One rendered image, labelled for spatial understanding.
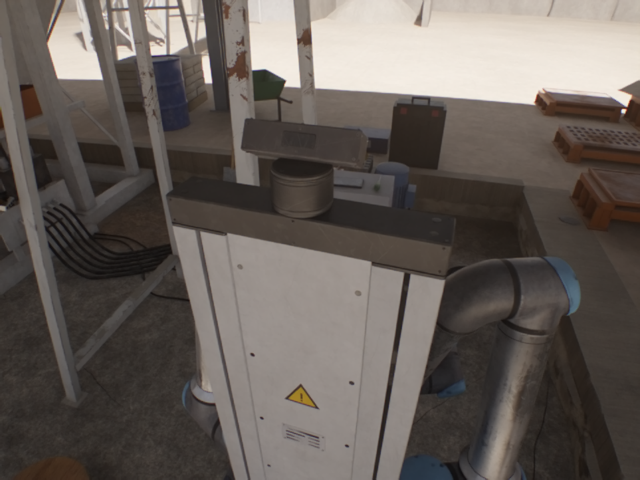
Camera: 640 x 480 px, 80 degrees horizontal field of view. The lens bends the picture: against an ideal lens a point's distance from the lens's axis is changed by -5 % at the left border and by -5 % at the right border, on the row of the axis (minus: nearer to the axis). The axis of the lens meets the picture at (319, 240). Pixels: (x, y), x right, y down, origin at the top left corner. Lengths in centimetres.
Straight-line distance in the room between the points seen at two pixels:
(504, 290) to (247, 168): 96
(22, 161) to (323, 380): 174
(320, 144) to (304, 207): 7
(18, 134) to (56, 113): 206
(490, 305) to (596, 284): 243
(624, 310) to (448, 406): 127
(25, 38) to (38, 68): 23
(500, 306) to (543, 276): 10
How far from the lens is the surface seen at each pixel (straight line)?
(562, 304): 85
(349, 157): 41
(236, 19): 141
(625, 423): 239
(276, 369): 64
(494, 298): 78
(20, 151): 208
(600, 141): 539
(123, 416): 261
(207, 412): 128
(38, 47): 405
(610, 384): 254
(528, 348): 89
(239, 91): 140
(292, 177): 41
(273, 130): 44
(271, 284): 52
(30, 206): 216
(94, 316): 331
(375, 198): 168
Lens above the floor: 200
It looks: 33 degrees down
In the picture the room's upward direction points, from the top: straight up
